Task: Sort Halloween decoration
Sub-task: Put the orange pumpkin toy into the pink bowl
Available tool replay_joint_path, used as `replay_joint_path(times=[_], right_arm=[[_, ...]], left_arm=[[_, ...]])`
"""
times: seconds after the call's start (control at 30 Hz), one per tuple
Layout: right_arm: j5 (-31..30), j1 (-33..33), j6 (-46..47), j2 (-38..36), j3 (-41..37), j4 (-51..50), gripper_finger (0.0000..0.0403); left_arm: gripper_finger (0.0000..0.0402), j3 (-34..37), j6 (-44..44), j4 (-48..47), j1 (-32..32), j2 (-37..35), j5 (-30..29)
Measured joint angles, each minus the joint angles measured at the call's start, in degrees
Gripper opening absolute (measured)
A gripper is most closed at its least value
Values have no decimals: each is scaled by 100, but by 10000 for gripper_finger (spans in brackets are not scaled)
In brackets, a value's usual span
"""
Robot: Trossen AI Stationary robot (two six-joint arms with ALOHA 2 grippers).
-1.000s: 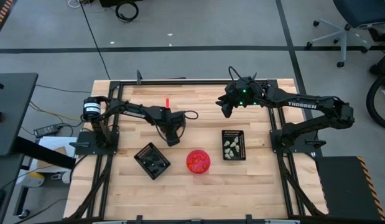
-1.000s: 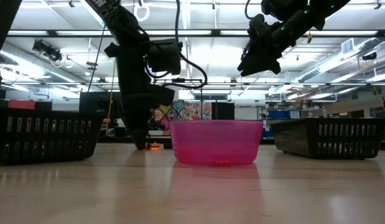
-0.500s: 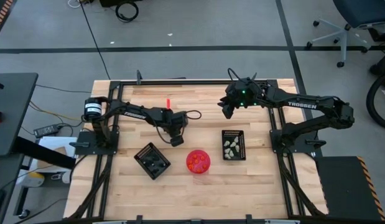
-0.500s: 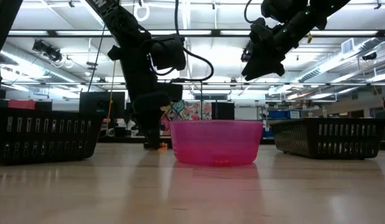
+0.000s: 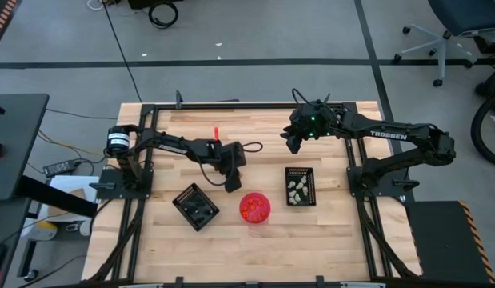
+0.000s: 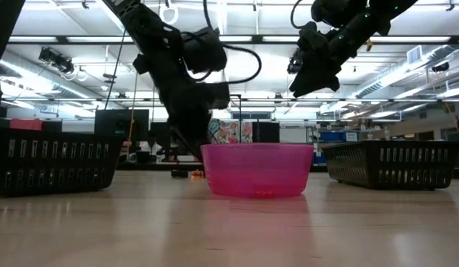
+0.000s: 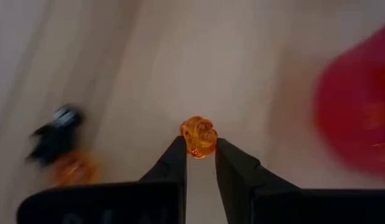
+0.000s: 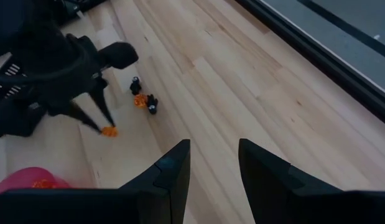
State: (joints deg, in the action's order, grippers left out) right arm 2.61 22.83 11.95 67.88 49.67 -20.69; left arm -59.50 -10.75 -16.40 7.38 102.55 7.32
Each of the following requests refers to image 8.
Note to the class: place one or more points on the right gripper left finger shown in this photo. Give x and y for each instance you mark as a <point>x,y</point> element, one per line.
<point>86,207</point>

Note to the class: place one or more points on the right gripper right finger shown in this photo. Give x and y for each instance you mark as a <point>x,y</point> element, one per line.
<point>304,207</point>

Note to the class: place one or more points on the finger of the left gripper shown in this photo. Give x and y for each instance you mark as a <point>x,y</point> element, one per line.
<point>81,116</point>
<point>102,102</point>

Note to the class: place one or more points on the small orange pumpkin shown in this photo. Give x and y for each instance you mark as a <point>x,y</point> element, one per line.
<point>140,100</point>
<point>109,131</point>

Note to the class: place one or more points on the small black spider figure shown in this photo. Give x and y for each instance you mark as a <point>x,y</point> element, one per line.
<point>135,85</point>
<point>152,104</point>

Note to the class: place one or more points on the red plastic bowl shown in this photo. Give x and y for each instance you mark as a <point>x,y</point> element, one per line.
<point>18,179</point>

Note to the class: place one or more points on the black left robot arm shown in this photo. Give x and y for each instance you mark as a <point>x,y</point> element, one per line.
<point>18,25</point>

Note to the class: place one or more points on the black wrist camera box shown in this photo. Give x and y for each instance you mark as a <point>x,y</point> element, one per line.
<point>119,55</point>

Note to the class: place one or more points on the black aluminium table frame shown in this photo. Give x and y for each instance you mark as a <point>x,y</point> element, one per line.
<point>335,71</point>

